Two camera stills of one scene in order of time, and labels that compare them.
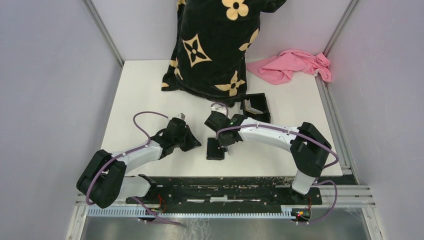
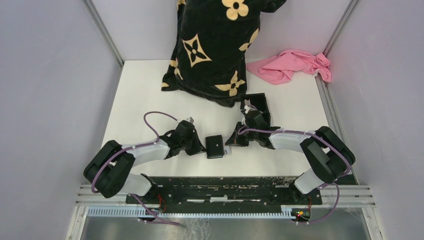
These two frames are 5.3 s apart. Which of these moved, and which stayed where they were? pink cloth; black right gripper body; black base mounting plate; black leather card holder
Moved: black right gripper body
Stayed: black leather card holder; pink cloth; black base mounting plate
